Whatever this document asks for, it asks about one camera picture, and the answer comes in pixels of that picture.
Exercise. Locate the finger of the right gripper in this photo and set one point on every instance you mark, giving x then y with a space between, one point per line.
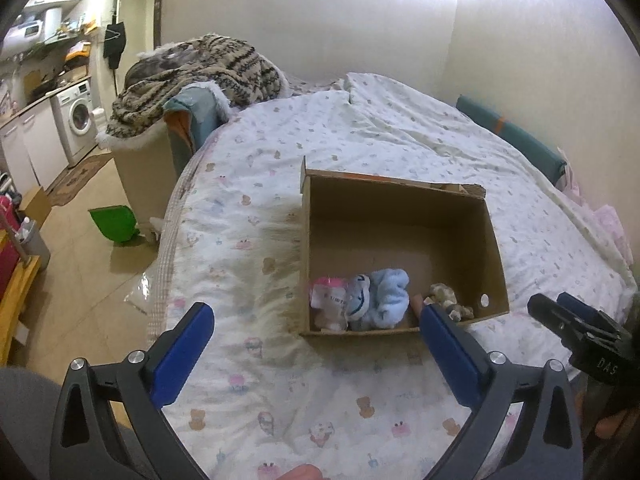
547 312
584 313

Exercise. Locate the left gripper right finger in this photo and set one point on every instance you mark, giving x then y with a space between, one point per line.
545 442

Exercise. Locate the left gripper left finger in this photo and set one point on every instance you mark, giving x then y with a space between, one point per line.
86 442

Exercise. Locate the light blue fluffy sock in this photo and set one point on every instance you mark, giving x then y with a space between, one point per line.
389 299

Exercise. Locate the grey striped sock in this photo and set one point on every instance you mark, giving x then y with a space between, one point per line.
358 305

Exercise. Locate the clear plastic packet with label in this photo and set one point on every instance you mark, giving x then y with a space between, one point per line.
328 306

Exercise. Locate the pink rubber toy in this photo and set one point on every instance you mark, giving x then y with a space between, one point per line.
330 281

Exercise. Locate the person's right hand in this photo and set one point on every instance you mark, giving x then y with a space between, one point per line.
613 427

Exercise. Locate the person's left hand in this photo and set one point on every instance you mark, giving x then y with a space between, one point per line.
303 472

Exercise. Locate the beige scrunchie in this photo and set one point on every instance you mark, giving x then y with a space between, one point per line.
444 296

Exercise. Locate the orange foam cylinder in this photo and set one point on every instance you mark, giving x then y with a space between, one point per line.
417 304

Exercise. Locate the teal bolster pillow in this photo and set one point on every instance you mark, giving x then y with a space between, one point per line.
549 162

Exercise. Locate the yellow wooden shelf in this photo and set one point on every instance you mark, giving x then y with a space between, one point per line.
12 302

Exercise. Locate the white patterned bed quilt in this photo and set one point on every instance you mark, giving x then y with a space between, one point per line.
263 398

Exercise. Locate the magenta bag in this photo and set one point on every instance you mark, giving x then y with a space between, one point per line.
9 255

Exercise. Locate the grey trash bin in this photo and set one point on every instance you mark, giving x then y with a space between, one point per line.
33 243

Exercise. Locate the brown cardboard box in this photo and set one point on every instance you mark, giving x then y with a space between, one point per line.
437 232

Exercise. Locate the green dustpan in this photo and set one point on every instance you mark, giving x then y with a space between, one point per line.
116 223

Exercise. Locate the brown patterned floor mat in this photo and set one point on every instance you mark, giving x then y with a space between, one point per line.
68 185

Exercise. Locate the beige armchair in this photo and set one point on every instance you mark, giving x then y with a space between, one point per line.
148 176

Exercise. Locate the white kitchen cabinet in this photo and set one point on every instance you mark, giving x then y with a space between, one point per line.
31 149

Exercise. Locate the white washing machine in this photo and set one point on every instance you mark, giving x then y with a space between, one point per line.
72 109

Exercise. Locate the teal cushion orange lining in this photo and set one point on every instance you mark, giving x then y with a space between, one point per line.
191 116

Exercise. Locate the striped knitted blanket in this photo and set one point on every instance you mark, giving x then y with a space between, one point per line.
230 69

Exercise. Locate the black hanging garment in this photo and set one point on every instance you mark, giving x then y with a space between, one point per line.
114 44

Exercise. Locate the white microwave oven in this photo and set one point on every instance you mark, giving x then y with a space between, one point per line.
22 37

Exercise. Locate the pink fabric by wall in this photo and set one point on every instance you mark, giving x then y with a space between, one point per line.
623 230

